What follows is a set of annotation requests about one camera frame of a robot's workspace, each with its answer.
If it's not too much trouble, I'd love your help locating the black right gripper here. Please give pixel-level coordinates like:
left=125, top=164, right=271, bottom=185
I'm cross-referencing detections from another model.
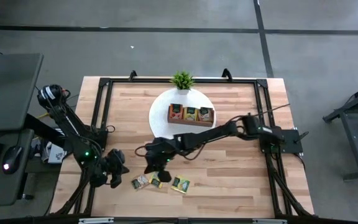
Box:
left=144, top=138, right=183, bottom=183

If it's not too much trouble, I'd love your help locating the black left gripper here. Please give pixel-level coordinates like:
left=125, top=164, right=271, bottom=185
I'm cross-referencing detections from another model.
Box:
left=103, top=148, right=130, bottom=189

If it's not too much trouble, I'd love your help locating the wooden tea box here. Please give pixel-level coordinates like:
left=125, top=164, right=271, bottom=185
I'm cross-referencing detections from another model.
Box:
left=167, top=103, right=216, bottom=128

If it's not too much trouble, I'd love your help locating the red tea packet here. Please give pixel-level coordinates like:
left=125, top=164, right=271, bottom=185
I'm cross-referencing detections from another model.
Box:
left=169, top=104, right=184, bottom=121

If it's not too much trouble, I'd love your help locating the pale silver tea packet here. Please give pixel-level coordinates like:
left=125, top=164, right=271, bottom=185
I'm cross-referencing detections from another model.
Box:
left=198, top=106, right=214, bottom=123
left=131, top=173, right=150, bottom=191

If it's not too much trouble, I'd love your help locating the white round plate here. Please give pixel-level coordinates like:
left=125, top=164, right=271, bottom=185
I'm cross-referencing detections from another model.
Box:
left=149, top=88, right=217, bottom=140

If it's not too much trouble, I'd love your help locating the white paper box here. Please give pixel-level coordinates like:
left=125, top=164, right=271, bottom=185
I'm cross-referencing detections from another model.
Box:
left=31, top=136, right=68, bottom=165

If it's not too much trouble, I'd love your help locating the green plant white pot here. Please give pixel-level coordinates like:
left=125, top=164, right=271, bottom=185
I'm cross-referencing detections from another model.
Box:
left=170, top=70, right=195, bottom=95

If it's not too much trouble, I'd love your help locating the black computer mouse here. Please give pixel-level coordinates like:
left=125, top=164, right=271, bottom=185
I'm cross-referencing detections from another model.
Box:
left=1, top=145, right=23, bottom=175

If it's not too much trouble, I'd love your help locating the grey desk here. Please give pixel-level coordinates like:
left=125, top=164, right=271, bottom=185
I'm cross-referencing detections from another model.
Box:
left=0, top=52, right=45, bottom=208

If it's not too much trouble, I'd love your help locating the grey metal cart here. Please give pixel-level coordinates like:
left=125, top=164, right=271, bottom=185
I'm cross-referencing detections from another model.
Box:
left=323, top=79, right=358, bottom=181

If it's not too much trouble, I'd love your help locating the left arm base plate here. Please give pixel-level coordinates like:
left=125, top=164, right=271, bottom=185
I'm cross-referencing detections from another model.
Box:
left=63, top=127, right=109, bottom=152

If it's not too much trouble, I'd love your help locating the silver bracket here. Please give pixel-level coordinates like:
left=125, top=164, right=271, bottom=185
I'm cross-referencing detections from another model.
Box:
left=252, top=218, right=288, bottom=224
left=78, top=217, right=114, bottom=224

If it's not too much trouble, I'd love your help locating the black table frame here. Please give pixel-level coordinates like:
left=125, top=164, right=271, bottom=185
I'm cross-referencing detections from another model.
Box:
left=50, top=77, right=315, bottom=218

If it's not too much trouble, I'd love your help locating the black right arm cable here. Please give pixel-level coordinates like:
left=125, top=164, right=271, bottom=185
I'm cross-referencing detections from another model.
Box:
left=228, top=103, right=291, bottom=125

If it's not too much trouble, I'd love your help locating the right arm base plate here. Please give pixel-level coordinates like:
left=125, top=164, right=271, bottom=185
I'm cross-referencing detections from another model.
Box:
left=258, top=126, right=310, bottom=154

